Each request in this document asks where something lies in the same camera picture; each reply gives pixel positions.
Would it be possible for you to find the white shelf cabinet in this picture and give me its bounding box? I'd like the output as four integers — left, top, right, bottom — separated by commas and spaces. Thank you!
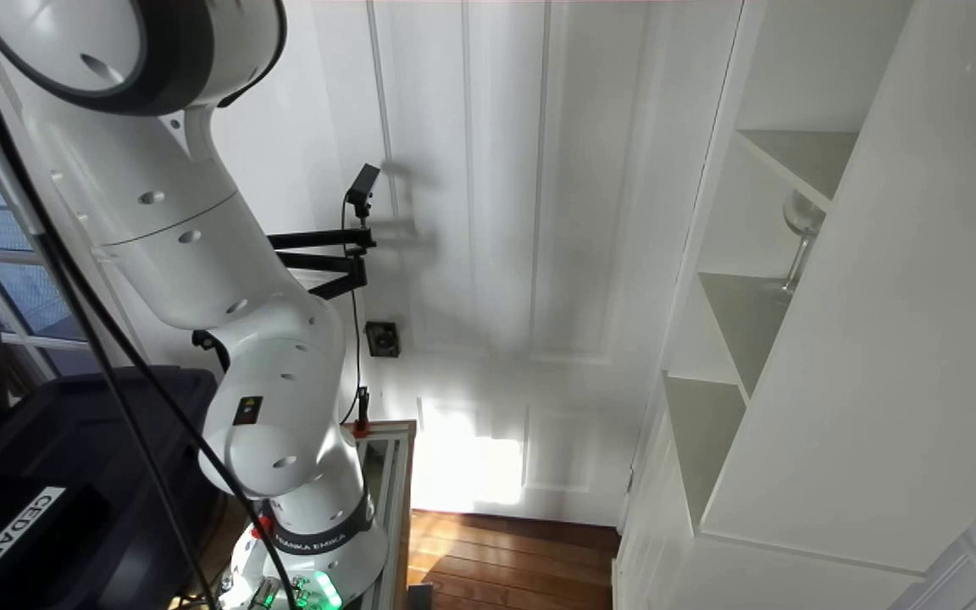
611, 0, 976, 610

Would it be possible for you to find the metal robot stand table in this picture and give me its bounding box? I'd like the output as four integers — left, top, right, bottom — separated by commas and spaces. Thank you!
348, 417, 419, 610

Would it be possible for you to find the clear wine glass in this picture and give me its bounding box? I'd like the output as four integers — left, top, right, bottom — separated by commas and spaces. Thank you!
775, 186, 830, 299

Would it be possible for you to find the green item at base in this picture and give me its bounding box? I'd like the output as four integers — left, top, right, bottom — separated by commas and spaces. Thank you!
262, 569, 346, 610

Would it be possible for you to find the black equipment case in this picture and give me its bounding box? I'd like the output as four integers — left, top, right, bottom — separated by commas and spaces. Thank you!
0, 364, 226, 610

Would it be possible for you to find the white label sticker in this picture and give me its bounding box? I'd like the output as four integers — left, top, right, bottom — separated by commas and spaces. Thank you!
0, 482, 72, 580

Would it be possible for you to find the dark wall outlet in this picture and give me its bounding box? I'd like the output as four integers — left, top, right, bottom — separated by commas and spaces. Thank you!
362, 318, 403, 364

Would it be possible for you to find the small black mounted camera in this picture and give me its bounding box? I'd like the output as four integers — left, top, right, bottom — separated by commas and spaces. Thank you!
343, 164, 385, 220

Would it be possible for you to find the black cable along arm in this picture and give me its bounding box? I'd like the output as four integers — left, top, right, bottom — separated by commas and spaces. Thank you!
0, 0, 303, 610

